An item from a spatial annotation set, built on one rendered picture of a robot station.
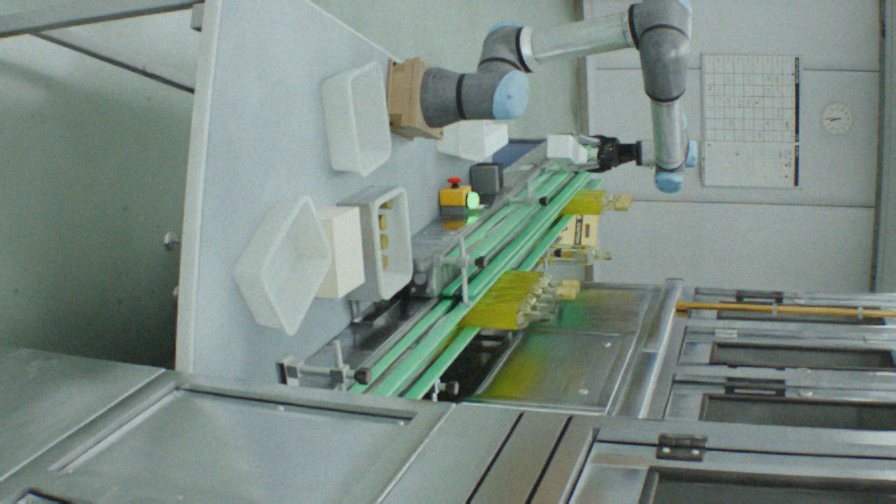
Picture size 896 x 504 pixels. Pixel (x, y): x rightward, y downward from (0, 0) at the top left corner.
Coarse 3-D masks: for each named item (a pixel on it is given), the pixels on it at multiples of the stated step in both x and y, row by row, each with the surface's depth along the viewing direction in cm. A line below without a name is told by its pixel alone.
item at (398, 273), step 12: (396, 192) 196; (372, 204) 189; (396, 204) 202; (372, 216) 187; (396, 216) 203; (408, 216) 203; (396, 228) 204; (408, 228) 204; (396, 240) 205; (408, 240) 204; (384, 252) 206; (396, 252) 206; (408, 252) 205; (396, 264) 207; (408, 264) 206; (384, 276) 205; (396, 276) 205; (408, 276) 205; (384, 288) 198; (396, 288) 198
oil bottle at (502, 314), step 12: (480, 300) 216; (492, 300) 215; (504, 300) 214; (468, 312) 213; (480, 312) 212; (492, 312) 211; (504, 312) 210; (516, 312) 209; (528, 312) 209; (456, 324) 215; (468, 324) 214; (480, 324) 213; (492, 324) 212; (504, 324) 211; (516, 324) 210; (528, 324) 210
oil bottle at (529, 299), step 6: (486, 294) 220; (492, 294) 220; (498, 294) 219; (504, 294) 219; (510, 294) 219; (516, 294) 218; (522, 294) 218; (528, 294) 218; (510, 300) 215; (516, 300) 215; (522, 300) 214; (528, 300) 214; (534, 300) 215; (534, 306) 215
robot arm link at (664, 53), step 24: (648, 48) 186; (672, 48) 184; (648, 72) 188; (672, 72) 186; (648, 96) 193; (672, 96) 190; (672, 120) 198; (672, 144) 206; (672, 168) 213; (672, 192) 219
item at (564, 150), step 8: (552, 136) 236; (560, 136) 235; (568, 136) 235; (552, 144) 236; (560, 144) 235; (568, 144) 234; (576, 144) 243; (552, 152) 236; (560, 152) 235; (568, 152) 234; (576, 152) 243; (584, 152) 254; (552, 160) 241; (560, 160) 240; (568, 160) 239; (576, 160) 243; (584, 160) 254; (568, 168) 254
